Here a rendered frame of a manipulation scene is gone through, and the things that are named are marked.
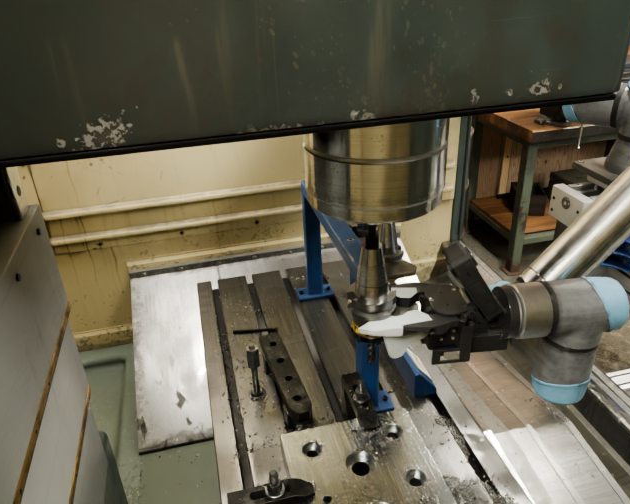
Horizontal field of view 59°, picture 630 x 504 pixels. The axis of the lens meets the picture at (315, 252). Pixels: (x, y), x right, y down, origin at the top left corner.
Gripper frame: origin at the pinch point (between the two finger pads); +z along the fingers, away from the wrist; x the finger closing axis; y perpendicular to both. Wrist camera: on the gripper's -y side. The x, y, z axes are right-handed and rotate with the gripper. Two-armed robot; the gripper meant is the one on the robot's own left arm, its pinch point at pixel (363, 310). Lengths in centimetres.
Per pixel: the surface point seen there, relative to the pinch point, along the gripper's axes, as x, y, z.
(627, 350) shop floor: 133, 129, -152
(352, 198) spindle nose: -7.1, -19.2, 2.7
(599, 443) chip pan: 26, 62, -62
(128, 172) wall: 94, 12, 50
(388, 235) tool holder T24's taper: 27.8, 3.6, -9.6
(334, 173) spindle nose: -6.0, -21.6, 4.4
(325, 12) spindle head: -13.5, -37.5, 5.9
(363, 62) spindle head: -13.1, -33.6, 2.8
